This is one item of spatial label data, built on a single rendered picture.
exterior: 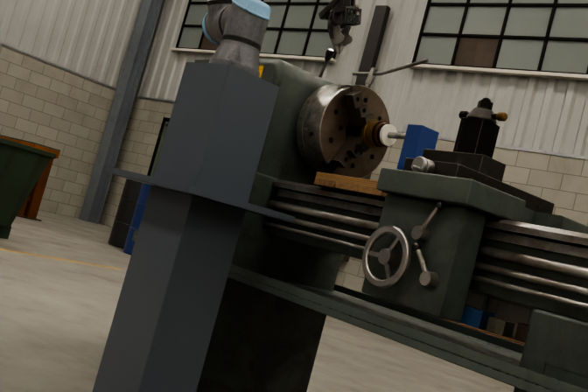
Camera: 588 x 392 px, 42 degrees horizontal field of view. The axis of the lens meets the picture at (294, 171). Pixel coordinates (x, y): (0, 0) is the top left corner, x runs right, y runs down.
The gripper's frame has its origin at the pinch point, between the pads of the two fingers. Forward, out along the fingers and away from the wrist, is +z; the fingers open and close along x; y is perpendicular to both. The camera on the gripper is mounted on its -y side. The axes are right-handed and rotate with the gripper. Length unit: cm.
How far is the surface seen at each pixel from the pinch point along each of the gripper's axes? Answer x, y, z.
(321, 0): 585, -733, -154
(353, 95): -4.3, 14.7, 15.4
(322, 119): -13.5, 10.7, 23.5
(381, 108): 11.9, 10.7, 18.9
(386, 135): -0.1, 26.3, 27.3
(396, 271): -38, 72, 59
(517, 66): 632, -395, -51
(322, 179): -21, 22, 42
